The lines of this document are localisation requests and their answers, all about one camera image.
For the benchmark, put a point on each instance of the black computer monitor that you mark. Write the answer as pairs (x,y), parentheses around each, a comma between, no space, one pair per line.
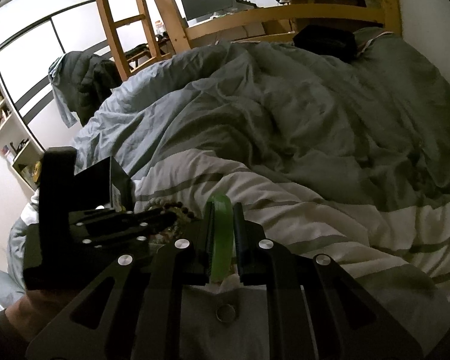
(194,9)

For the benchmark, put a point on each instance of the grey white striped duvet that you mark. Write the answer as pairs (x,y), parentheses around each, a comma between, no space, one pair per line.
(347,165)

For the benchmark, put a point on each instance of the black pillow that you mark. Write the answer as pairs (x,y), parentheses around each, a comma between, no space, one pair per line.
(341,39)

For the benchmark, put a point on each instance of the white sliding wardrobe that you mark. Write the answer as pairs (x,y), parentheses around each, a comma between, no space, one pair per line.
(24,67)

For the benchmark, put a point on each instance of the black jewelry box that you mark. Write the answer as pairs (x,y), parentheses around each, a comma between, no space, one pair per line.
(102,184)

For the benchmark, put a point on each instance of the left hand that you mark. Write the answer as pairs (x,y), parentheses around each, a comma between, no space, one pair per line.
(34,311)

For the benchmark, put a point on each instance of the wooden loft bed frame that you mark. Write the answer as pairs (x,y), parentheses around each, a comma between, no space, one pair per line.
(388,14)

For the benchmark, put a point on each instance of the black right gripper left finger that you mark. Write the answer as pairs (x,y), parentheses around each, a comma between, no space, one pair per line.
(175,265)

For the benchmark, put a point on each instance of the wooden ladder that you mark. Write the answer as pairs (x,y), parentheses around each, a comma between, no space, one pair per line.
(111,27)

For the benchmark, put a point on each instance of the green jade bangle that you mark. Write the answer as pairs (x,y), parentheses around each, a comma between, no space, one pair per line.
(223,240)

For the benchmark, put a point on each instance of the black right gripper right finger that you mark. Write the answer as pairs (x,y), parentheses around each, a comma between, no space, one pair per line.
(291,328)

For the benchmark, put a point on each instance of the dark jacket on chair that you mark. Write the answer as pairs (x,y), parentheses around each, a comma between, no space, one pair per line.
(81,81)

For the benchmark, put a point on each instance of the white wall shelf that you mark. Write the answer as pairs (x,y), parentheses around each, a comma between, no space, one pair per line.
(18,146)

